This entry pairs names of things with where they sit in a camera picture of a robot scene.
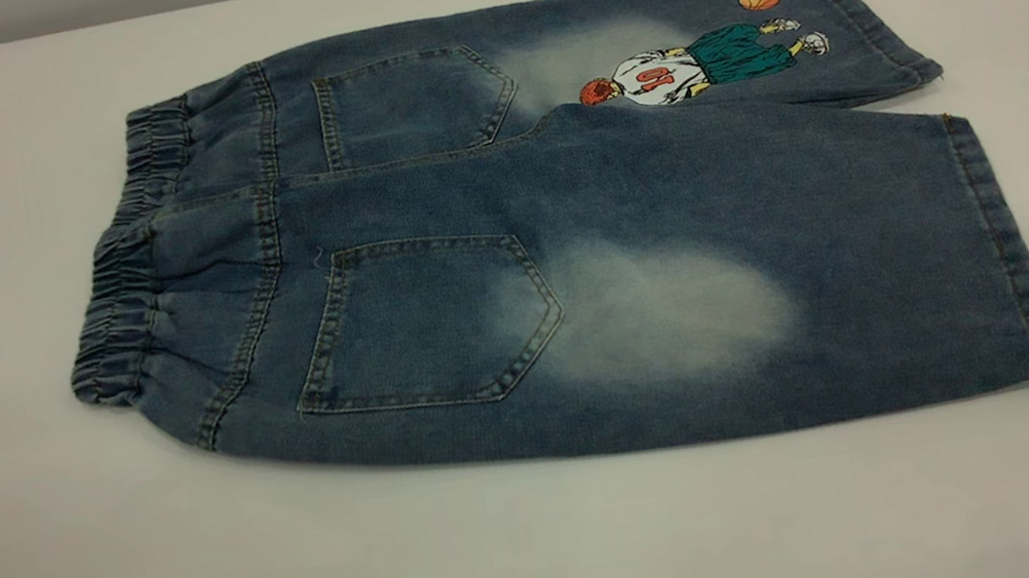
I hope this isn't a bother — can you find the blue denim shorts basketball print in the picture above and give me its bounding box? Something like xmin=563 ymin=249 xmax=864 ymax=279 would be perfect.
xmin=29 ymin=0 xmax=1029 ymax=520

